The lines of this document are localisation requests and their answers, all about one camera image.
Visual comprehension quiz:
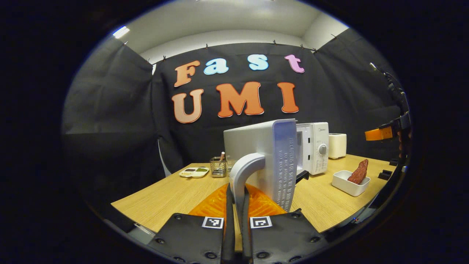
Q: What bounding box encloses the white divided condiment dish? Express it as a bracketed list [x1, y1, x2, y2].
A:
[179, 167, 210, 179]

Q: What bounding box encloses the dark red meat slice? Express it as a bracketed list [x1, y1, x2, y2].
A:
[347, 159, 369, 185]

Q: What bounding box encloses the metal mesh holder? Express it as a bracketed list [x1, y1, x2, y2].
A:
[210, 157, 228, 178]

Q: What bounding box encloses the white toaster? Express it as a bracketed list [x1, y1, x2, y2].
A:
[328, 133, 347, 160]

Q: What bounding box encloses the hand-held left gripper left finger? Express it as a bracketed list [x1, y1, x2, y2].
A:
[148, 183, 236, 264]

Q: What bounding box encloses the black backdrop cloth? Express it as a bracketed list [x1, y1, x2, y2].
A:
[62, 29, 403, 220]

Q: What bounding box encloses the white microwave oven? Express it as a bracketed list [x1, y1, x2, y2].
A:
[224, 118, 329, 217]

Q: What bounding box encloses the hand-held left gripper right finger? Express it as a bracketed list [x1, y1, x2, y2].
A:
[242, 183, 328, 264]

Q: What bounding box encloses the white rectangular dish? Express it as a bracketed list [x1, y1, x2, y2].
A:
[332, 170, 371, 197]

